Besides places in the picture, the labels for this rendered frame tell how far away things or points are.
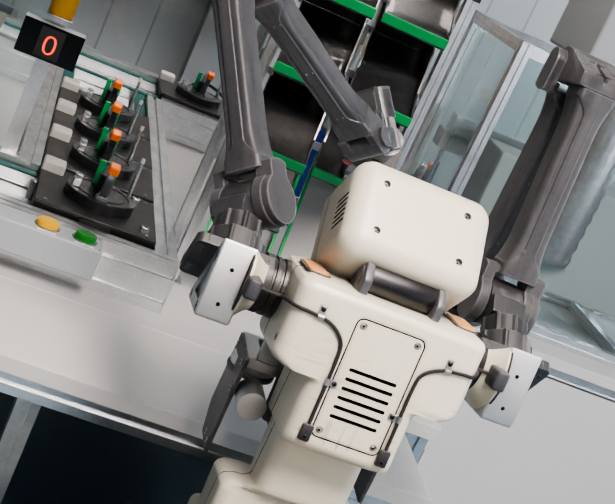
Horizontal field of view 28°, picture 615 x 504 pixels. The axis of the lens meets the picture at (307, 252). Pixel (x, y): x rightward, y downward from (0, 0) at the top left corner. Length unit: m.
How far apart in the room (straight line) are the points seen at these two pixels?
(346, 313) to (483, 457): 1.78
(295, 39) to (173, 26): 3.80
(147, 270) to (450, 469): 1.31
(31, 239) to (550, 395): 1.60
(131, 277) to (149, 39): 3.55
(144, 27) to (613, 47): 2.99
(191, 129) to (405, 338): 2.06
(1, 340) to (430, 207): 0.73
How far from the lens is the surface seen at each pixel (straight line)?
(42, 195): 2.39
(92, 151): 2.72
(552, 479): 3.48
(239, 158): 1.81
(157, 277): 2.34
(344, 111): 2.11
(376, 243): 1.66
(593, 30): 3.30
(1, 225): 2.24
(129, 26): 5.81
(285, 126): 2.48
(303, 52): 2.04
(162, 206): 2.67
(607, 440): 3.47
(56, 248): 2.25
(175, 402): 2.05
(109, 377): 2.04
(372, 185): 1.69
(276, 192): 1.78
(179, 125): 3.65
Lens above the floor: 1.70
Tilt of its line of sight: 15 degrees down
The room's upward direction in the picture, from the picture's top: 25 degrees clockwise
